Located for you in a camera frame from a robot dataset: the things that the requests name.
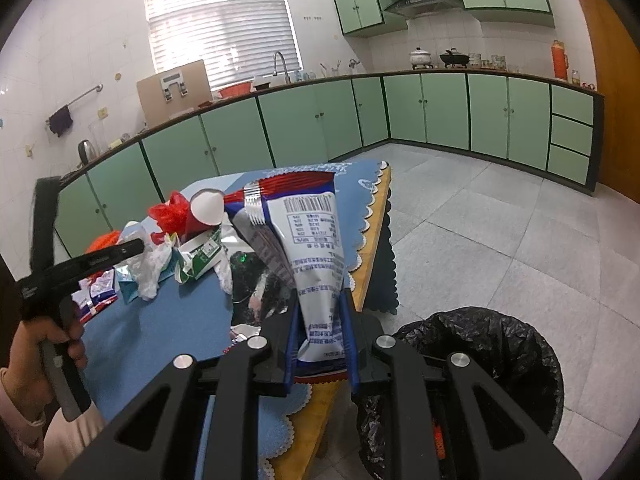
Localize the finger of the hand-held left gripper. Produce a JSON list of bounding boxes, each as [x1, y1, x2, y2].
[[74, 238, 147, 282]]

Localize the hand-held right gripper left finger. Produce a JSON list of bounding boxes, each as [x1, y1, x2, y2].
[[60, 306, 301, 480]]

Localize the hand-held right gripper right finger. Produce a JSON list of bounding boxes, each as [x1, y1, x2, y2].
[[340, 287, 583, 480]]

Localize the orange foam net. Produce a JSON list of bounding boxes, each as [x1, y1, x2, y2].
[[84, 230, 123, 256]]

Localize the red plastic bag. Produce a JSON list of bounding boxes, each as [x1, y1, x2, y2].
[[147, 191, 193, 236]]

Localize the white blue snack bag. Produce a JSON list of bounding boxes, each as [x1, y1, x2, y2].
[[223, 171, 352, 365]]

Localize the bin with black liner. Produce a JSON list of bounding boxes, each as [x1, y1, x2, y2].
[[356, 307, 565, 480]]

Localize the person's left hand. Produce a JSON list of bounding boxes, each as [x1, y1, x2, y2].
[[4, 309, 89, 417]]

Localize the teal wrapper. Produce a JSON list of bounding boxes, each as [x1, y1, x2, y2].
[[117, 265, 142, 306]]

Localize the red white small packet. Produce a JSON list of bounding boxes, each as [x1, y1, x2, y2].
[[72, 270, 121, 323]]

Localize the crumpled white plastic bag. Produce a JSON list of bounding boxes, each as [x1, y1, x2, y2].
[[120, 220, 177, 302]]

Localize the torn silver wrapper piece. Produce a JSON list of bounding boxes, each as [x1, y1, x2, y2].
[[229, 324, 264, 354]]

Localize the green milk carton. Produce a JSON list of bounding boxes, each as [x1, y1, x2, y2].
[[172, 227, 224, 285]]

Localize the blue tablecloth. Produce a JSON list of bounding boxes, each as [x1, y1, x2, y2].
[[75, 160, 401, 480]]

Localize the dark foil wrapper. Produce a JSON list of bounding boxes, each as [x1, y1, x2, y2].
[[215, 220, 301, 342]]

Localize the red paper cup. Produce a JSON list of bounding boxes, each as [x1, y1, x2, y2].
[[182, 189, 224, 243]]

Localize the dark towel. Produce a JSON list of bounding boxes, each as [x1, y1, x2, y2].
[[47, 105, 74, 138]]

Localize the cardboard box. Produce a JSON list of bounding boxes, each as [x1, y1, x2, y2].
[[136, 59, 213, 128]]

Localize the metal towel bar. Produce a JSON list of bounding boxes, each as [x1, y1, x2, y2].
[[46, 83, 104, 123]]

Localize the green base cabinets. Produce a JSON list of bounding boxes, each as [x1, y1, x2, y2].
[[52, 72, 606, 261]]

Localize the white window blind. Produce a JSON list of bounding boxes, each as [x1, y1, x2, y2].
[[144, 0, 304, 88]]

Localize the metal faucet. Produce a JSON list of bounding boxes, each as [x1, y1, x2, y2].
[[272, 51, 292, 85]]

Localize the black pot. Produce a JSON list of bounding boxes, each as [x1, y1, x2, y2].
[[439, 48, 471, 69]]

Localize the row of glass jars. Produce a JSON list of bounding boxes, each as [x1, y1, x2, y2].
[[469, 53, 521, 72]]

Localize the range hood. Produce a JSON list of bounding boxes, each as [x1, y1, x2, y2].
[[384, 0, 465, 18]]

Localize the wooden door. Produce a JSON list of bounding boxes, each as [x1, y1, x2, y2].
[[568, 0, 640, 206]]

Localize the red thermos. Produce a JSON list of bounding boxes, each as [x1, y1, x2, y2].
[[551, 39, 568, 81]]

